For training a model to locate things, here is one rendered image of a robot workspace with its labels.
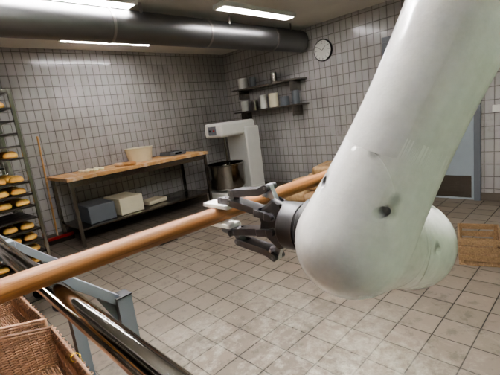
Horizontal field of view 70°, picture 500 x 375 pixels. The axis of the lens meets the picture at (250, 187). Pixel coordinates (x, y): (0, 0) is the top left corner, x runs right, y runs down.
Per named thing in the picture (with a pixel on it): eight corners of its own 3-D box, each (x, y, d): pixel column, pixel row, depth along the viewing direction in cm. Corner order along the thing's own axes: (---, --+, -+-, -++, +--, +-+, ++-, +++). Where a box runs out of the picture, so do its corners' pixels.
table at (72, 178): (82, 248, 451) (66, 178, 433) (61, 239, 507) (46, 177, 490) (216, 204, 600) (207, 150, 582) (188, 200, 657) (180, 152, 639)
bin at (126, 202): (122, 216, 500) (118, 199, 496) (106, 212, 535) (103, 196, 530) (144, 209, 525) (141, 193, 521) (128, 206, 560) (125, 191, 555)
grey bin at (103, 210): (91, 225, 472) (87, 207, 467) (77, 220, 507) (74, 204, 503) (117, 217, 496) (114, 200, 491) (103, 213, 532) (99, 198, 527)
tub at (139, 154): (135, 163, 522) (132, 149, 518) (121, 163, 553) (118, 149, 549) (160, 158, 551) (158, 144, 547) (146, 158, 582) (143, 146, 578)
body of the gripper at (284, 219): (290, 207, 50) (245, 202, 57) (296, 263, 52) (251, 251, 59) (321, 194, 55) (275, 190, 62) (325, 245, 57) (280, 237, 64)
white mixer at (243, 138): (228, 206, 576) (216, 123, 550) (203, 202, 623) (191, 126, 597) (269, 191, 644) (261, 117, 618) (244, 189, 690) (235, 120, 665)
